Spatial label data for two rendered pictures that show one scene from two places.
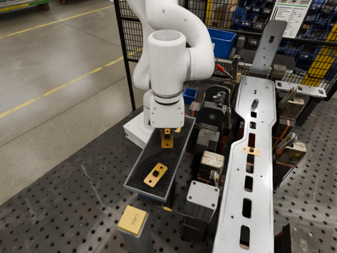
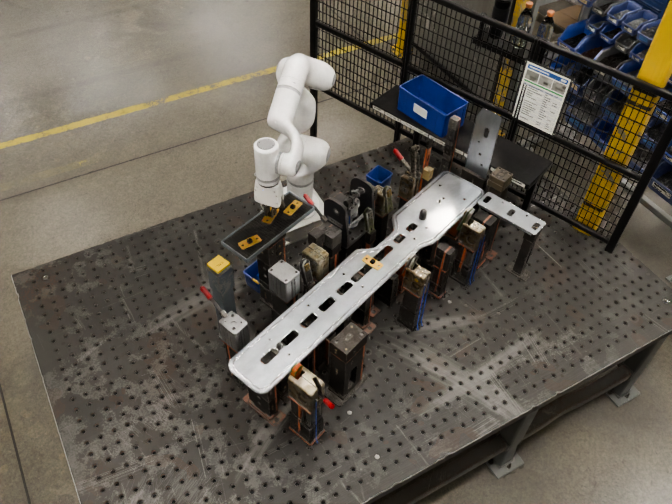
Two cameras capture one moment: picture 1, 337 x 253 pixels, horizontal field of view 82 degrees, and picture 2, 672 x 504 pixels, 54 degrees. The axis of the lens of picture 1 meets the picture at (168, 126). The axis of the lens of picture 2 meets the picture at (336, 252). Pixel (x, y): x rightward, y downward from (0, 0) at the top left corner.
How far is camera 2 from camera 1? 1.84 m
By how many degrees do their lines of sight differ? 13
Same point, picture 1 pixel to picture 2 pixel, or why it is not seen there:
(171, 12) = (280, 124)
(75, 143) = (194, 205)
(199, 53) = (285, 160)
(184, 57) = (273, 160)
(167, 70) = (262, 165)
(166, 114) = (265, 194)
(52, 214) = (150, 270)
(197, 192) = (280, 268)
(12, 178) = (91, 230)
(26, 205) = (126, 252)
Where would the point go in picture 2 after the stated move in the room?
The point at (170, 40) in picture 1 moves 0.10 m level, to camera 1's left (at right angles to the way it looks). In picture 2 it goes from (264, 149) to (237, 141)
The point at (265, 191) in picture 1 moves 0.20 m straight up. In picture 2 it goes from (355, 298) to (358, 264)
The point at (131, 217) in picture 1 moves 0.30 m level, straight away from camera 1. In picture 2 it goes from (217, 262) to (218, 204)
